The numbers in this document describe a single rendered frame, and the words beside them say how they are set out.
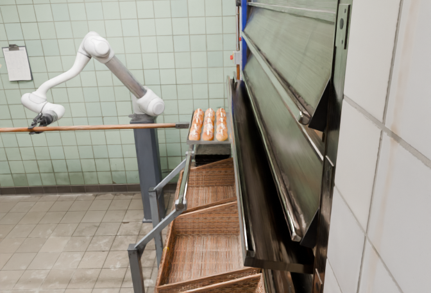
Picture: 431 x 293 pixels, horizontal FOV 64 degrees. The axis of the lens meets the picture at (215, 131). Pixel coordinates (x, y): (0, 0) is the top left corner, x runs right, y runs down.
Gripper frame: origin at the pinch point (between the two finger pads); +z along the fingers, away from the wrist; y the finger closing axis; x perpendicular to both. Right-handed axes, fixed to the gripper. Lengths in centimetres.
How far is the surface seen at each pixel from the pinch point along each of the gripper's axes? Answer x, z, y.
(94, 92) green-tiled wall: 3, -123, 9
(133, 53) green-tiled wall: -39, -123, -28
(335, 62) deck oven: -139, 149, -64
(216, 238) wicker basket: -115, 35, 61
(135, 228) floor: -39, -57, 120
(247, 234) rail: -125, 142, -24
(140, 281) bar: -82, 88, 41
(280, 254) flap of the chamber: -132, 145, -21
